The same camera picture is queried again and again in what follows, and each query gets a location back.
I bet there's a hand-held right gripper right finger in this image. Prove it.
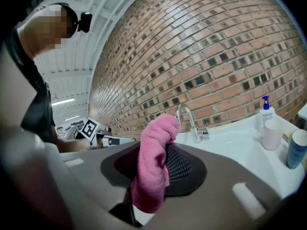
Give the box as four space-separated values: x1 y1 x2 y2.
146 143 282 230

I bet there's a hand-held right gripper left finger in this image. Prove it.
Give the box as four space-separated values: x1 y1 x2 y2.
60 141 141 230

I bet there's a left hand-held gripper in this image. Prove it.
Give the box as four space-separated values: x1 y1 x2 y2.
62 118 136 150

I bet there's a pink cloth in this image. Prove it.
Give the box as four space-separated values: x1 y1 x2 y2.
130 114 181 214

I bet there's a chrome faucet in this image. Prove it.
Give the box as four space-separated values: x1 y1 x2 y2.
175 103 211 144

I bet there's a person's left forearm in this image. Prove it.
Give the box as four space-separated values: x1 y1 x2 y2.
57 138 91 153

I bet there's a white sink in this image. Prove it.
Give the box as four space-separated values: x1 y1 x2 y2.
133 113 307 227

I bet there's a white cup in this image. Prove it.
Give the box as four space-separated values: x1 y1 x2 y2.
262 118 283 150

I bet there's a clear plastic bottle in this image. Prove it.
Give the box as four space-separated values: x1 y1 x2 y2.
259 95 276 138

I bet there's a small pink-labelled container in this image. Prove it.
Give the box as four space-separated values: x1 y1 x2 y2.
285 129 307 170

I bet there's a person's head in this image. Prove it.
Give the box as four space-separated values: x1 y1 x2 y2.
18 3 80 57

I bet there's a black head camera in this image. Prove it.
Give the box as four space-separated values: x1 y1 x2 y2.
77 12 93 33

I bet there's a black head strap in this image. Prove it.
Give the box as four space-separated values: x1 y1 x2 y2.
51 2 80 38

